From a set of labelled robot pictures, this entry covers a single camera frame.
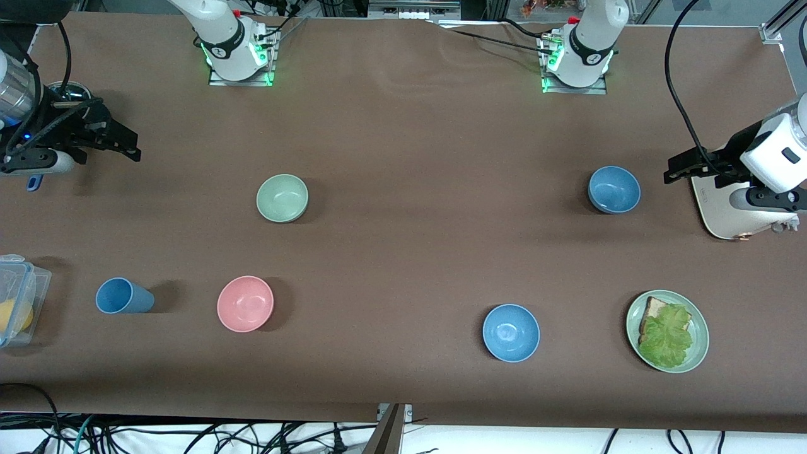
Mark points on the blue bowl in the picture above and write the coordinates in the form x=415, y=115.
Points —
x=614, y=189
x=510, y=333

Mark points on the green lettuce leaf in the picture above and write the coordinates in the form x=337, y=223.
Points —
x=668, y=337

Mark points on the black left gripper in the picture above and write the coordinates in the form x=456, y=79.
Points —
x=731, y=153

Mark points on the black round pot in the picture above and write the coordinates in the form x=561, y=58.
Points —
x=69, y=94

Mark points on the toast slice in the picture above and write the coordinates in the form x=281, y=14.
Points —
x=656, y=308

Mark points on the aluminium frame profile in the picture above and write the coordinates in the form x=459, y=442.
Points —
x=778, y=22

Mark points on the cream toaster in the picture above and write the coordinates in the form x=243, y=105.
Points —
x=725, y=217

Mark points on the clear plastic container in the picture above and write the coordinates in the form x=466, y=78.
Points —
x=19, y=277

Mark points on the green plate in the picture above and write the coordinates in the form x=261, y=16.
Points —
x=700, y=340

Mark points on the table edge bracket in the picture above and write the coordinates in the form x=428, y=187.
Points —
x=391, y=432

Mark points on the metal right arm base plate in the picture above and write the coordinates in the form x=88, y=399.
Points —
x=243, y=82

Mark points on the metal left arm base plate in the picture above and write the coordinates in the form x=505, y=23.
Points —
x=574, y=90

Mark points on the blue cup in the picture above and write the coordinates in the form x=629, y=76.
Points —
x=123, y=296

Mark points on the green bowl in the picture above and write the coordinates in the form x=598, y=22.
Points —
x=282, y=198

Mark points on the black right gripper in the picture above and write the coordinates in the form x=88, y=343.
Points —
x=70, y=128

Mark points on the yellow food item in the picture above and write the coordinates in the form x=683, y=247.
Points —
x=12, y=318

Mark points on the brown table cloth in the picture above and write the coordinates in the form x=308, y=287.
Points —
x=378, y=126

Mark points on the pink bowl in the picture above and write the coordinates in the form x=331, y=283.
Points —
x=245, y=304

